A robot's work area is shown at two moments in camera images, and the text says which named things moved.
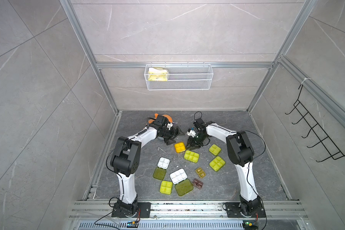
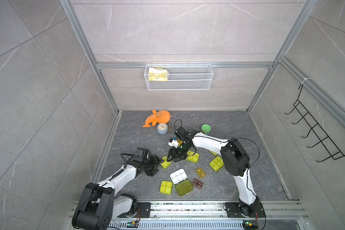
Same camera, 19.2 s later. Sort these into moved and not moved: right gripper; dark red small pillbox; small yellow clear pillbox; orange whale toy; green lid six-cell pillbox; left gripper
Moved: left gripper; right gripper; orange whale toy
Not moved: dark red small pillbox; green lid six-cell pillbox; small yellow clear pillbox
